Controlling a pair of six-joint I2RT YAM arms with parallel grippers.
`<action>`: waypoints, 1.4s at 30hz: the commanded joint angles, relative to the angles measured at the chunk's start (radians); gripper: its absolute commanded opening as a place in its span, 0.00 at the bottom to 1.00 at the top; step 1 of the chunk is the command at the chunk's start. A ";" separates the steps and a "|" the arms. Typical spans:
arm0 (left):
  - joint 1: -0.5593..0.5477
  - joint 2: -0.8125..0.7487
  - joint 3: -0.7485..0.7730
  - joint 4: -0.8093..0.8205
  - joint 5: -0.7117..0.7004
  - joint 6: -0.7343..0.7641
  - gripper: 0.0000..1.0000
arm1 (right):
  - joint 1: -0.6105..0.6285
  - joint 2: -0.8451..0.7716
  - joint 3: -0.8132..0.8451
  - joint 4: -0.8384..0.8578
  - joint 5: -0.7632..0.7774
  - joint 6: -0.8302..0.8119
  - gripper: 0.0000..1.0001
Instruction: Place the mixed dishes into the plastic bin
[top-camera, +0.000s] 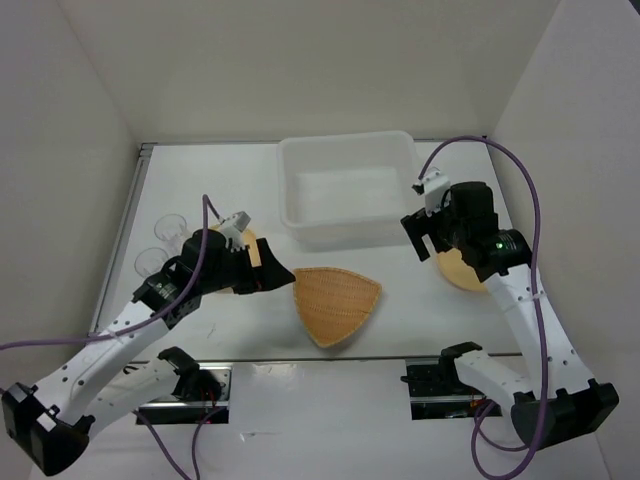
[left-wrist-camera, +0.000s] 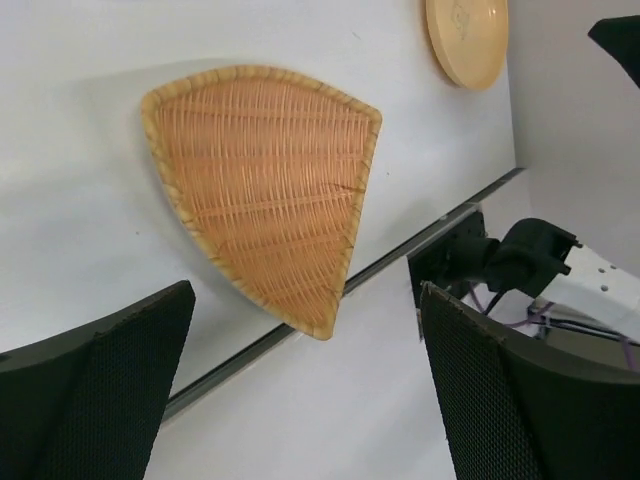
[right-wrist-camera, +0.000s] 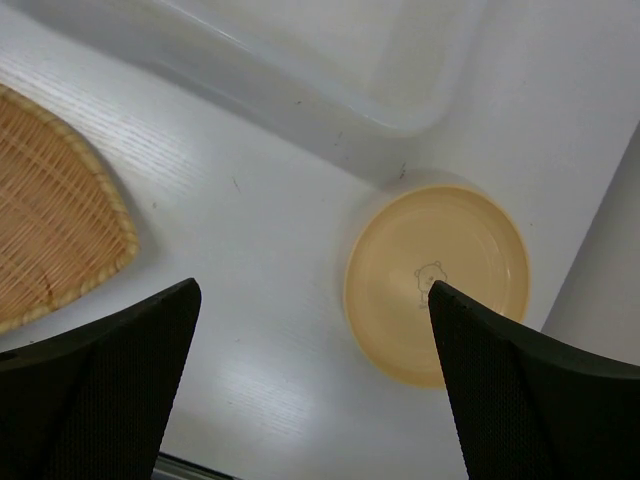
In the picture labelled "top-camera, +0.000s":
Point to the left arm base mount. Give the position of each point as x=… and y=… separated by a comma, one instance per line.
x=204, y=398

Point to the aluminium table edge rail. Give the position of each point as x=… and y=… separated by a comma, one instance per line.
x=144, y=154

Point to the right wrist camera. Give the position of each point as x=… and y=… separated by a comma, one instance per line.
x=432, y=187

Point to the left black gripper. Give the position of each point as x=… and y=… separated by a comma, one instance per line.
x=271, y=274

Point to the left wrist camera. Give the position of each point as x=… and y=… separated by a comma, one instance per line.
x=235, y=224

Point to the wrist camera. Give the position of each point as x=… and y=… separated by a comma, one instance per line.
x=432, y=187
x=235, y=224

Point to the front clear plastic cup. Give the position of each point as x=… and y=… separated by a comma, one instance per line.
x=150, y=261

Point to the woven bamboo basket tray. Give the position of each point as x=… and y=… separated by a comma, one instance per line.
x=333, y=304

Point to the clear plastic cup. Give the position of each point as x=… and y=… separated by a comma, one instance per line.
x=150, y=261
x=172, y=231

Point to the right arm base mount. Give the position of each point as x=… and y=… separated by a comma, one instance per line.
x=435, y=393

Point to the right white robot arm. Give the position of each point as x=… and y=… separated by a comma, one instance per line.
x=559, y=398

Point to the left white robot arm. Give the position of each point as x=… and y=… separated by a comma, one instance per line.
x=54, y=419

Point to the rear clear plastic cup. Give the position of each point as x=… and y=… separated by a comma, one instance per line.
x=172, y=231

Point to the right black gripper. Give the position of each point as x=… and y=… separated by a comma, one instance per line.
x=417, y=224

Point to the yellow plastic plate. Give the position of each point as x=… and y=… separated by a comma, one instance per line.
x=249, y=241
x=457, y=272

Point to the white plastic bin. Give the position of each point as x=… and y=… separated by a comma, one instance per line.
x=347, y=191

